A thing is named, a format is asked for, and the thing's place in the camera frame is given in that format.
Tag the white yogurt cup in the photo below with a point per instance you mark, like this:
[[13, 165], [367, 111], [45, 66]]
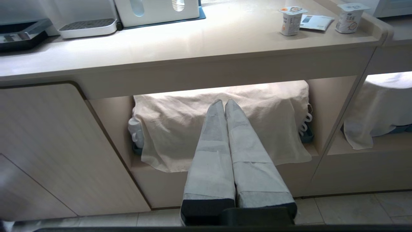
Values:
[[350, 17], [291, 21]]

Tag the beige cloth cover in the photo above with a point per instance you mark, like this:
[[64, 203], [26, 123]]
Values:
[[379, 106], [180, 129]]

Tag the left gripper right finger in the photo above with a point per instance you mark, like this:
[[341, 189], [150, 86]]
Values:
[[254, 167]]

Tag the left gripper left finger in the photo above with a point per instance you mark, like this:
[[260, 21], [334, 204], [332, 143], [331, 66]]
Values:
[[210, 167]]

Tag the light wood cabinet door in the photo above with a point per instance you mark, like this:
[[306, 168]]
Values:
[[58, 148]]

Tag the grey tray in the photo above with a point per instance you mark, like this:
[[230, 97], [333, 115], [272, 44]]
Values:
[[307, 137]]

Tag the white paper packet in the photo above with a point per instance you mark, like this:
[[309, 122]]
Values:
[[317, 22]]

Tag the white drip tray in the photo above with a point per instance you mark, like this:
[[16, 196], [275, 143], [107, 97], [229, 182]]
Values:
[[87, 27]]

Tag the white countertop appliance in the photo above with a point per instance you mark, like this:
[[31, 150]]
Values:
[[77, 11]]

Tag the black tray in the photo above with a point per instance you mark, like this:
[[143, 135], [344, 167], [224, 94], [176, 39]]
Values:
[[19, 35]]

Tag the white mug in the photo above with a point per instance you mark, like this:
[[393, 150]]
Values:
[[135, 129], [305, 124]]

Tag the beige counter cabinet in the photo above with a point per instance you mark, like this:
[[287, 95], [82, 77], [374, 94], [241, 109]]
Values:
[[225, 64]]

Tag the white cup dispenser box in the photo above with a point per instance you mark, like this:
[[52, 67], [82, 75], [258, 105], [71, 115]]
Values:
[[157, 11]]

